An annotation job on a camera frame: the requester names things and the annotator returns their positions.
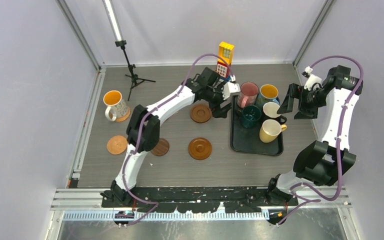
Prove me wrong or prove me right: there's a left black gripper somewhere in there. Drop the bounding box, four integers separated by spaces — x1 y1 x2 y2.
204 82 233 119

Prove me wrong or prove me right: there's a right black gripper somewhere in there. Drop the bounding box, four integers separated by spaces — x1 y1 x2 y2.
277 82 327 120

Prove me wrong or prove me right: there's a white patterned mug orange inside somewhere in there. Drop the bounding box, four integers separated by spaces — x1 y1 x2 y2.
103 90 128 122

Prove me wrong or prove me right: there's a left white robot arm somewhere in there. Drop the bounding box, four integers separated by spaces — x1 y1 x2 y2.
110 67 240 207

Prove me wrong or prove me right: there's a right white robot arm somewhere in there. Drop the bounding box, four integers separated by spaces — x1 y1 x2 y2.
265 65 364 205

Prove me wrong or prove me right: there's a wooden ringed coaster back right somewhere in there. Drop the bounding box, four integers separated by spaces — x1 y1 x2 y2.
189 104 212 124

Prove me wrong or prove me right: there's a wooden ringed coaster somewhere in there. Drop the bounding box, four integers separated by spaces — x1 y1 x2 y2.
189 104 212 124
188 137 212 161

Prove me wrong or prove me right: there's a wooden ringed coaster front right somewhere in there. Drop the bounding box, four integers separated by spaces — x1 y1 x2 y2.
188 137 212 161

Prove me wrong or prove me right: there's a dark walnut coaster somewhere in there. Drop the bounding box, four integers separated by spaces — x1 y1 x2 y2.
151 138 170 157

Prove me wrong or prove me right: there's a cork coaster back left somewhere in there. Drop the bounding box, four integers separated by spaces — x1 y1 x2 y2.
115 106 131 122

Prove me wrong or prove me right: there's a cork coaster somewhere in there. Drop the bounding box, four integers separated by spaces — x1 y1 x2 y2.
115 106 131 122
106 135 128 155

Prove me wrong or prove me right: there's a cork coaster front left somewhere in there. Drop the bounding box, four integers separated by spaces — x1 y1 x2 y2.
106 135 128 155

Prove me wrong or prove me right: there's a blue mug yellow inside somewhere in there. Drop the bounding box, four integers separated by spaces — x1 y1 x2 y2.
254 84 280 109

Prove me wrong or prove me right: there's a dark green mug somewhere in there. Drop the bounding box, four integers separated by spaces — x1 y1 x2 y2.
235 105 262 129

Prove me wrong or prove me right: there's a pink mug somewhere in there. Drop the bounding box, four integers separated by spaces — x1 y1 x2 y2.
236 81 259 109

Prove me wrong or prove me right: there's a black serving tray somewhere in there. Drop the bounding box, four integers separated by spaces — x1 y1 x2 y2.
229 95 284 156

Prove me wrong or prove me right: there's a toy brick tower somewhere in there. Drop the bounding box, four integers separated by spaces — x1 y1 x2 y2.
215 41 235 82

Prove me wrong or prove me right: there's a black tripod with light pole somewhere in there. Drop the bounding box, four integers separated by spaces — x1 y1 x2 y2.
102 0 156 101

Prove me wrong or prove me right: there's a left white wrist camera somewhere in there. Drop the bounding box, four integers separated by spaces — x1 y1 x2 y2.
222 74 241 100

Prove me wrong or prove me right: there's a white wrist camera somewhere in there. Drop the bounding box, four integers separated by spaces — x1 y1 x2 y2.
302 66 323 91
222 74 241 100

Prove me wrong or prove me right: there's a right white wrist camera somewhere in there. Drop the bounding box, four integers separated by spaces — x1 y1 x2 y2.
302 66 323 91

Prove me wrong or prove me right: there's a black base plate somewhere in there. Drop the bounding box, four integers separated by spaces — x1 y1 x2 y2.
100 186 298 214

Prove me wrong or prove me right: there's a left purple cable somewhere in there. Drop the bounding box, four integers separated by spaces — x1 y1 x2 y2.
121 53 237 227

